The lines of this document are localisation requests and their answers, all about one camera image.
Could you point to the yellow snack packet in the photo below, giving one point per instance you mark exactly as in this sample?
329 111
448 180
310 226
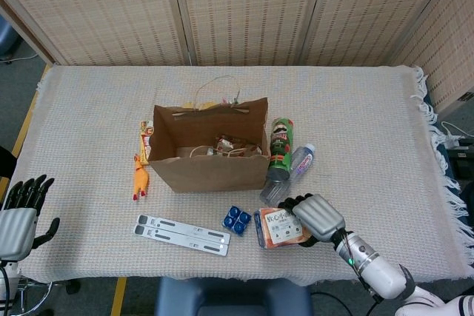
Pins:
207 105

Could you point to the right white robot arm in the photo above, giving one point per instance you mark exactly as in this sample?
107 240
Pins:
381 273

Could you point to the green Pringles can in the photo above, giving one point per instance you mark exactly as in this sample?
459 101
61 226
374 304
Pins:
281 146

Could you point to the yellow red snack box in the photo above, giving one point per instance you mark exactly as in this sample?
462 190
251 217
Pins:
145 142

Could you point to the beige woven folding screen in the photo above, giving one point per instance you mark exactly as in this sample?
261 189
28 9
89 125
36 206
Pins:
240 9

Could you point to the brown paper bag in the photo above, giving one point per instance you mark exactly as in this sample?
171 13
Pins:
207 177

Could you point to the blue toy brick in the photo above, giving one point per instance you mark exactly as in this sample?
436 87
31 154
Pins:
237 220

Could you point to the yellow rubber chicken toy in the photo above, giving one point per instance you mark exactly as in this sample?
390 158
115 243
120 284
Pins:
141 181

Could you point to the blue padded chair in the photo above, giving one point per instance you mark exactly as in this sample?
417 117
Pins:
229 297

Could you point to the silver folding laptop stand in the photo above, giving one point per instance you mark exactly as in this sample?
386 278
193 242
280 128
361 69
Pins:
181 234

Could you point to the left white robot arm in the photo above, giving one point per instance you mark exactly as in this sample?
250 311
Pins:
7 275

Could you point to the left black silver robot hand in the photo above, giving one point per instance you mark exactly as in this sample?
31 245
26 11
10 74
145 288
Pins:
16 232

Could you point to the clear plastic water bottle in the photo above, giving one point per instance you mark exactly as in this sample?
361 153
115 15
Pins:
303 160

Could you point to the gold foil snack pack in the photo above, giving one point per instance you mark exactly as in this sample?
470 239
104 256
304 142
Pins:
227 144

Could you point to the chrome stool base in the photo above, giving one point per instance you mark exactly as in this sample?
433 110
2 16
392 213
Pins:
72 286

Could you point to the black equipment case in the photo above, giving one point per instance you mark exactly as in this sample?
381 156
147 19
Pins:
464 164

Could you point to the white woven tablecloth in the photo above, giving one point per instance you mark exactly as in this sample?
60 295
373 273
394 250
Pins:
92 109

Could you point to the white power strip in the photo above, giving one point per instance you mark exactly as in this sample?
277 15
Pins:
452 142

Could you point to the orange cookie box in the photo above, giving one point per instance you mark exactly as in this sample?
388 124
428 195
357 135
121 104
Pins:
277 229

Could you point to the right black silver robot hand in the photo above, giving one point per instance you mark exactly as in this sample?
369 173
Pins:
320 218

